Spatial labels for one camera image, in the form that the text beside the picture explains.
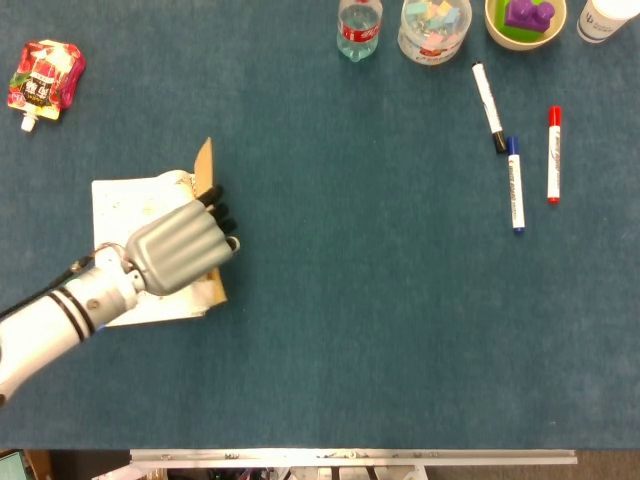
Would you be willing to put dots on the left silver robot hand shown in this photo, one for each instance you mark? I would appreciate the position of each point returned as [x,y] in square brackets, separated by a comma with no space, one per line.
[180,247]

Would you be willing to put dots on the brown spiral notebook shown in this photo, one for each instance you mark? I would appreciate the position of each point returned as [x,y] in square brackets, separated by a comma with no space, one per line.
[130,210]

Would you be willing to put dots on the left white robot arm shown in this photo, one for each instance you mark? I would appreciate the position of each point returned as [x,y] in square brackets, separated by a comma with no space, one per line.
[55,320]

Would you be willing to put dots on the blue felt table mat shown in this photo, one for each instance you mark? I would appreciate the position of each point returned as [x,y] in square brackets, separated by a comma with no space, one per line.
[350,300]

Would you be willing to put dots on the red jelly drink pouch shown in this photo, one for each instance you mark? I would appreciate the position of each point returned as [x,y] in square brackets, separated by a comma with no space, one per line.
[42,80]

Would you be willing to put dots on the clear red-label soda bottle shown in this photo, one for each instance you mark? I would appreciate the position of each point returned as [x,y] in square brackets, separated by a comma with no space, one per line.
[359,30]

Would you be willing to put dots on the clear jar of binder clips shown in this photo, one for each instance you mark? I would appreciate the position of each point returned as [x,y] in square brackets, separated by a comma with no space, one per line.
[434,30]

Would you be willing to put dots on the blue whiteboard marker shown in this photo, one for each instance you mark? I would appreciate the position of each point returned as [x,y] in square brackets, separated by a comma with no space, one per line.
[515,187]

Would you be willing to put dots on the black whiteboard marker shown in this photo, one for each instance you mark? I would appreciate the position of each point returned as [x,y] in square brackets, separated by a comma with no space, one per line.
[487,100]

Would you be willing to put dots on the red whiteboard marker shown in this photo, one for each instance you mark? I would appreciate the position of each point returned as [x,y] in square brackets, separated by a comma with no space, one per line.
[553,155]

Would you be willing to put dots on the green toy building block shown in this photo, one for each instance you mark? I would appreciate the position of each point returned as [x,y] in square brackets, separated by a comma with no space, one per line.
[520,31]

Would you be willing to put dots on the beige bowl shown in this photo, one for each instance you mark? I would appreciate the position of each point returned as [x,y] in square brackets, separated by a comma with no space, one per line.
[525,30]

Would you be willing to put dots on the purple toy building block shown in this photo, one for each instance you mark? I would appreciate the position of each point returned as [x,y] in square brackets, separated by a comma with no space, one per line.
[527,15]

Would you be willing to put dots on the white paper cup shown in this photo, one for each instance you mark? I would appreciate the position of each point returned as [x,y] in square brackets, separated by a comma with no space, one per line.
[602,22]

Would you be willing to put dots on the aluminium frame rail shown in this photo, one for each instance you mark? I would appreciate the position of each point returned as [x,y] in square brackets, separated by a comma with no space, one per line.
[350,456]

